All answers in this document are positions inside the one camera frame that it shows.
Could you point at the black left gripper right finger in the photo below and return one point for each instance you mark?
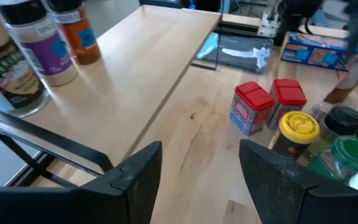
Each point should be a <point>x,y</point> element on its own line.
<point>291,199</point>

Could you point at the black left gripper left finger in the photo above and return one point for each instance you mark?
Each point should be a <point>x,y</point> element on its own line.
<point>104,202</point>

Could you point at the brown seasoning packet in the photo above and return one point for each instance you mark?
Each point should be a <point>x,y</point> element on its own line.
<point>343,88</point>

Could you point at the yellow lid dark spice jar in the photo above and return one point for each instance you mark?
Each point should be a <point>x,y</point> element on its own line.
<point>298,127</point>

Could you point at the green lid spice jar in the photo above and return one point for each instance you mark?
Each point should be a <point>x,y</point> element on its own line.
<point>353,152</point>

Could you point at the black lid olive label jar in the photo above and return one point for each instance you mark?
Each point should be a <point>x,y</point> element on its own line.
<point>343,119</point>

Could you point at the red lid patterned spice tin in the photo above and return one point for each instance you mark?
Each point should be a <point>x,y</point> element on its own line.
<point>289,96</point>
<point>250,105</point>

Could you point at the black lid purple label jar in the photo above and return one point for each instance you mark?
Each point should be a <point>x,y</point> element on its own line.
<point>45,53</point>

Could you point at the tan lid spice jar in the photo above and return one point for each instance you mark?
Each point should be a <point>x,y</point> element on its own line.
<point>8,71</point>

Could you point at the black lid orange label jar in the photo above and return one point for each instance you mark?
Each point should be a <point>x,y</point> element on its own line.
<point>82,40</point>

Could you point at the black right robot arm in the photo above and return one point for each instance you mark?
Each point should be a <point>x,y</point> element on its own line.
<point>294,14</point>

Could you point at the blue plastic wrap box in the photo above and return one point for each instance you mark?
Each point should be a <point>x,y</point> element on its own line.
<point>309,51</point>

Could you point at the silver arm base bracket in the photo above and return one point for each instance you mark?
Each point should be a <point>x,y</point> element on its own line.
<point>269,25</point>

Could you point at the wooden shelf riser black frame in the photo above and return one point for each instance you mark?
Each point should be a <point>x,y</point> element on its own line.
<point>129,71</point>

